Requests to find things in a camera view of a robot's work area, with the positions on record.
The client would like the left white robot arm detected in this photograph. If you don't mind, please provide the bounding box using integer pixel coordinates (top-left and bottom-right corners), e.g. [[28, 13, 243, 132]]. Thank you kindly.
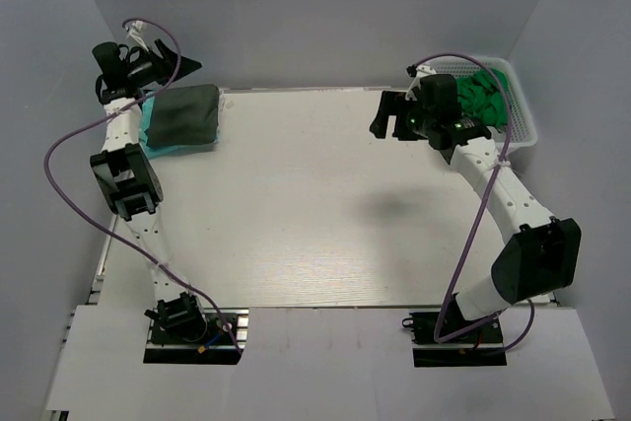
[[90, 39, 209, 342]]

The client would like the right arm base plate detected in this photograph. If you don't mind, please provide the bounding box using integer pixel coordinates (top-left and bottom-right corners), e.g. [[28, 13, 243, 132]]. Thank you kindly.
[[401, 312, 507, 368]]

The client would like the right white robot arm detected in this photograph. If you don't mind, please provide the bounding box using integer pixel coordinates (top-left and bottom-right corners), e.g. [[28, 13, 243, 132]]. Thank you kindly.
[[370, 74, 582, 343]]

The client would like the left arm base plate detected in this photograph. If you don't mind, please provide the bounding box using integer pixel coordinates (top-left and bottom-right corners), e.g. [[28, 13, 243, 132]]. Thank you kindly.
[[143, 309, 249, 366]]

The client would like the white plastic basket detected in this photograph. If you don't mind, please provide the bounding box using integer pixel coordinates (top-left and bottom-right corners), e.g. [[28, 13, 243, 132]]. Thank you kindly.
[[420, 55, 537, 154]]

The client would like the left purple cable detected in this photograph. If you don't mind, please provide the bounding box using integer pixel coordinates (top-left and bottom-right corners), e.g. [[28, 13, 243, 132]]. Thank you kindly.
[[43, 18, 245, 358]]

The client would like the folded teal t shirt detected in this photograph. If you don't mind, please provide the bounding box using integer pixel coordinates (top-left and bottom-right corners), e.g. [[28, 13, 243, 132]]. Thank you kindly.
[[139, 99, 212, 159]]

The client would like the green t shirt in basket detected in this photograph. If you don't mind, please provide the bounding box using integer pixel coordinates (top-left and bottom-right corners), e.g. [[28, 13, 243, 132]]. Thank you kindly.
[[456, 70, 508, 132]]

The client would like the dark grey t shirt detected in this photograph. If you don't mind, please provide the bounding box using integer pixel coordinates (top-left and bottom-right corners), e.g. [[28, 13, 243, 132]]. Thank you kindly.
[[144, 84, 222, 149]]

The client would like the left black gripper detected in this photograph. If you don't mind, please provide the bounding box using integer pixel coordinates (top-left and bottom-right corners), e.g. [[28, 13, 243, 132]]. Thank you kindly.
[[127, 39, 203, 88]]

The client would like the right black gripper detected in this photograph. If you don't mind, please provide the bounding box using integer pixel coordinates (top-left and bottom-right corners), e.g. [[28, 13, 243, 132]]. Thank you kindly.
[[370, 91, 435, 141]]

